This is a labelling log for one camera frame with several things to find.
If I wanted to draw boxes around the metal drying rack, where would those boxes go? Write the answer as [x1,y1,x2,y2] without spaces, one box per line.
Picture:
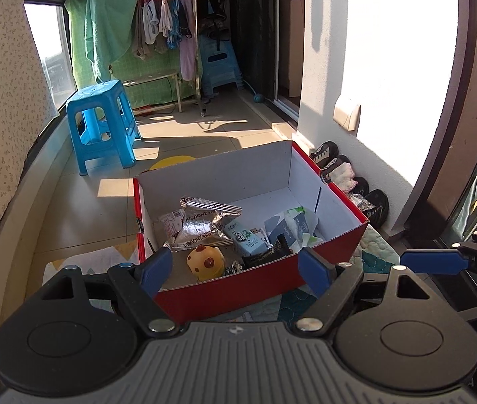
[108,0,206,116]

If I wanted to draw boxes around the grey laced shoe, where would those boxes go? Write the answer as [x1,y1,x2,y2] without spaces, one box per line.
[310,141,340,169]
[320,156,353,184]

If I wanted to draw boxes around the silver foil snack packet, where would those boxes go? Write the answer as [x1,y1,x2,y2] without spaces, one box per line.
[163,197,243,254]

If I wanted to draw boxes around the yellow chick toy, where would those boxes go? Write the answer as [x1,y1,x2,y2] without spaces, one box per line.
[186,245,226,282]

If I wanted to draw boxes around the blue plastic stool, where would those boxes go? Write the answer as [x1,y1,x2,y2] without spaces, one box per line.
[66,79,142,176]

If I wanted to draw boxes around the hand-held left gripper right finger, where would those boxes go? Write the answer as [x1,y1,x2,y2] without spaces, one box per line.
[295,247,453,334]

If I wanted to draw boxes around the dark brown door frame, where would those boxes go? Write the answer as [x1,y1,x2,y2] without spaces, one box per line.
[390,0,477,242]

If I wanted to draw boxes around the white red print packet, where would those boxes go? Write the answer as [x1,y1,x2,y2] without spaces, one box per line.
[158,209,186,247]

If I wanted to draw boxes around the black cable packet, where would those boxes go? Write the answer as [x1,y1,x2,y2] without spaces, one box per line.
[242,236,294,268]

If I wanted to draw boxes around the blue tissue pack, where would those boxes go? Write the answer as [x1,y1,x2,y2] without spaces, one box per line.
[264,214,302,245]

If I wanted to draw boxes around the green white wipes pack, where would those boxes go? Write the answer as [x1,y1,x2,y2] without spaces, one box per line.
[283,206,326,248]

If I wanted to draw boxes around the teal patterned quilt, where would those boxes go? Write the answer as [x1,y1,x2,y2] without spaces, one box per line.
[41,223,403,326]

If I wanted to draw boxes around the red cardboard box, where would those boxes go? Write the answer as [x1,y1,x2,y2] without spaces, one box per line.
[133,140,369,325]

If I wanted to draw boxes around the green towel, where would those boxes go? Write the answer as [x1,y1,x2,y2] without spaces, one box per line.
[85,0,152,83]

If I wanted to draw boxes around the light blue drink carton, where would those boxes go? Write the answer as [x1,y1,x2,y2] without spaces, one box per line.
[222,218,275,258]

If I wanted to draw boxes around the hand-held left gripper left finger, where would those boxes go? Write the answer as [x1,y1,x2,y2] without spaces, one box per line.
[28,246,178,338]

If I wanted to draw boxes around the beige wall switch cover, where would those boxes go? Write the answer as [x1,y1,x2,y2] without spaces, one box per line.
[333,96,361,131]

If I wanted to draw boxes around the cluster of hanging laundry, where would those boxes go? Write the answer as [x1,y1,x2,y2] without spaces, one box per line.
[131,0,197,60]

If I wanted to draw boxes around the yellow round floor mat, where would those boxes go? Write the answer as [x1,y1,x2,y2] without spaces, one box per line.
[148,156,197,171]

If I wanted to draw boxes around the dark hanging garments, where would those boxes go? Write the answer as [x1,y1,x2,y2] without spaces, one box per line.
[196,0,229,42]

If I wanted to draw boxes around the pale pink hanging cloth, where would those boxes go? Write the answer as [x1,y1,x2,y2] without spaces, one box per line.
[179,36,197,81]

